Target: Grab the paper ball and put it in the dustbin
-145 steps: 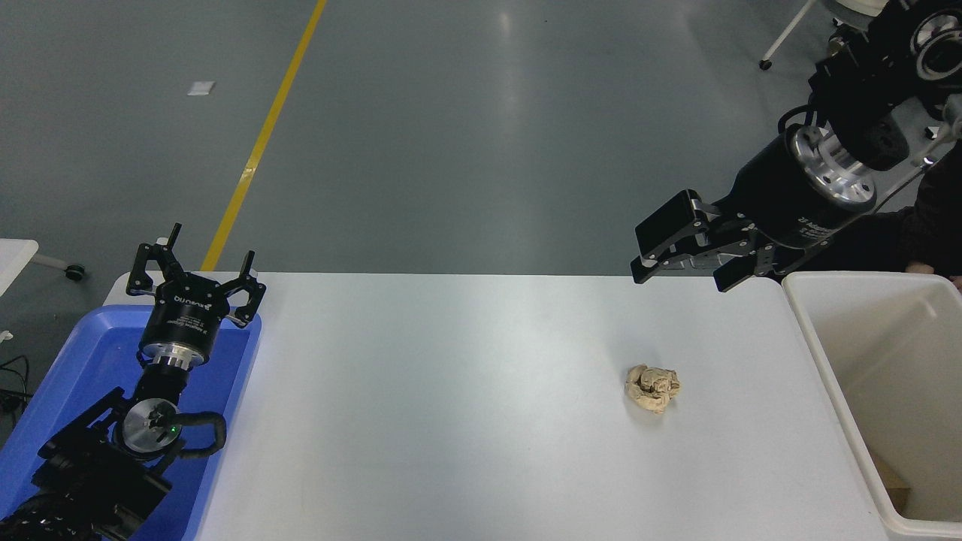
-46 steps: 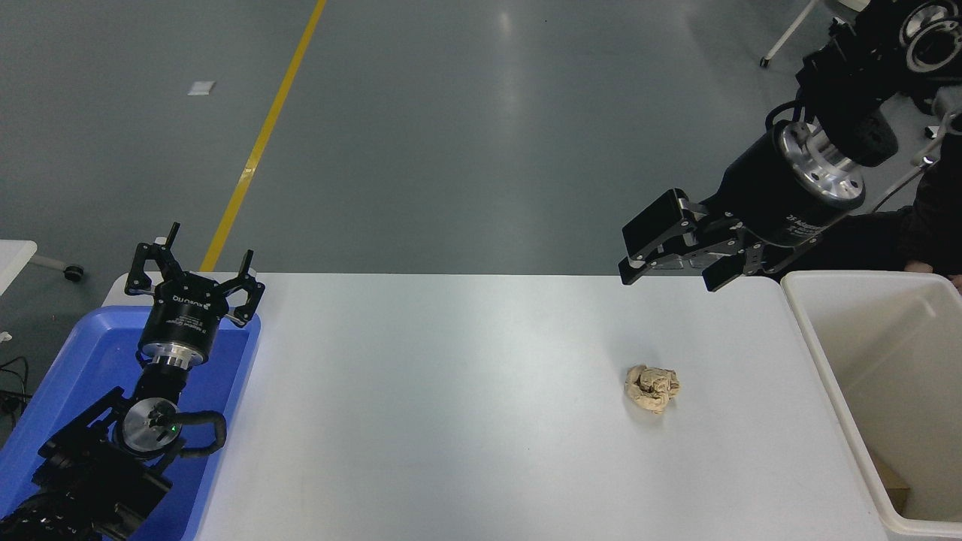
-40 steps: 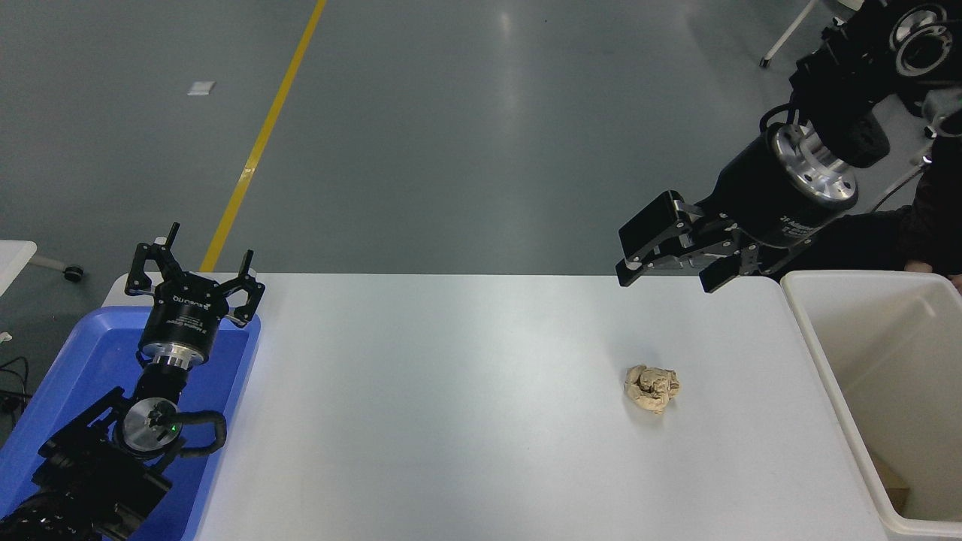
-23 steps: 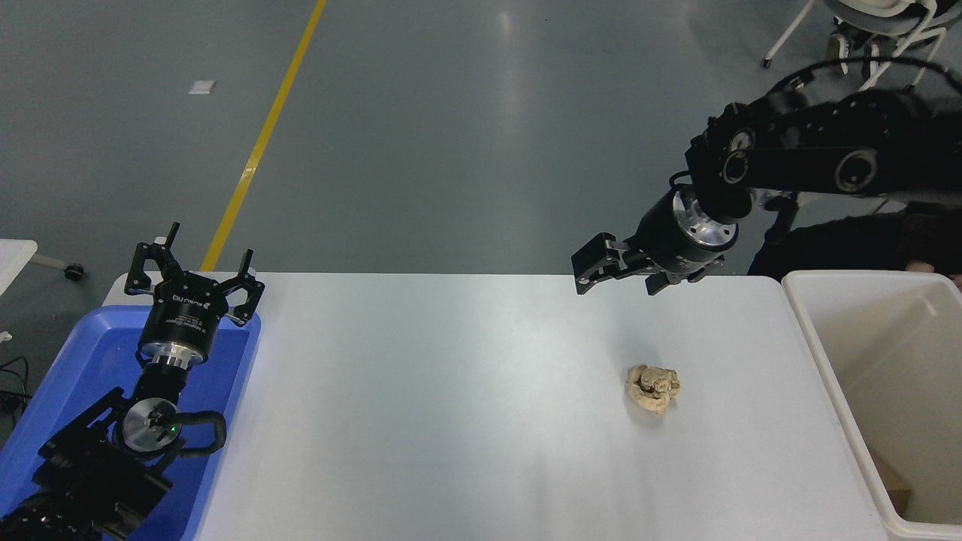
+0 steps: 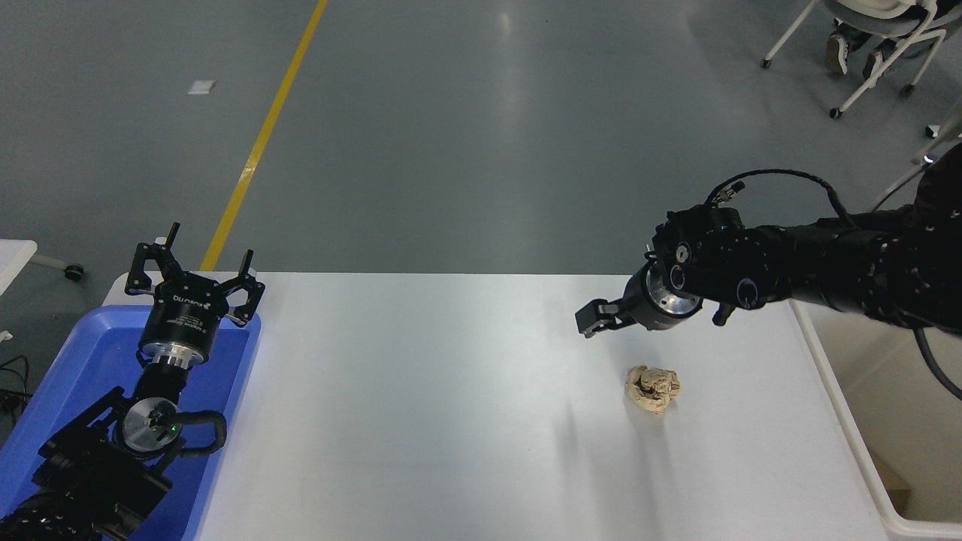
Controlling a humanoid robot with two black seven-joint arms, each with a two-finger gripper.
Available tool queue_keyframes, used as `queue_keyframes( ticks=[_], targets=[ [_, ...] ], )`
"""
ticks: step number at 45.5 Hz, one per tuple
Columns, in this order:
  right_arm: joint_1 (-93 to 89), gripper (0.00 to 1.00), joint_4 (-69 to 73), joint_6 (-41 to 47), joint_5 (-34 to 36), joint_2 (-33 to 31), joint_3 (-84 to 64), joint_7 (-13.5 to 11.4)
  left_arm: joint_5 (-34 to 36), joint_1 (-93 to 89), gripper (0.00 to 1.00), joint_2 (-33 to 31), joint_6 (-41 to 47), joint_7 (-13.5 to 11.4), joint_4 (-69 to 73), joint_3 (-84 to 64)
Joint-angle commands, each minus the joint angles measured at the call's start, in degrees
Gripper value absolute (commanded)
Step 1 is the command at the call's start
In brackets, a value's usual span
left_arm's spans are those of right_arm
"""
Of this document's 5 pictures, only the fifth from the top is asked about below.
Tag white metal chair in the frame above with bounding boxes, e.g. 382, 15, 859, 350
759, 0, 962, 121

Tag white wheeled side table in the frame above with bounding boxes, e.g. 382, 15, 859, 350
0, 239, 85, 298

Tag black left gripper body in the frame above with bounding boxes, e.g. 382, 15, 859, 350
141, 274, 231, 350

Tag tan paper ball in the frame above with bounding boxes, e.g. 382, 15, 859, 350
625, 364, 682, 416

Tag large pale plastic bin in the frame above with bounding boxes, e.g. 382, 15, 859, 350
793, 299, 962, 540

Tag blue plastic tray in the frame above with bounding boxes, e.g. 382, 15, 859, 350
0, 304, 262, 541

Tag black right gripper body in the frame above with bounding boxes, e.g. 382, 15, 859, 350
622, 269, 697, 332

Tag grey metal stand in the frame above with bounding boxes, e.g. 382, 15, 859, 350
870, 101, 962, 213

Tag black floor cables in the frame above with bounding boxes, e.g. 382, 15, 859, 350
0, 355, 31, 423

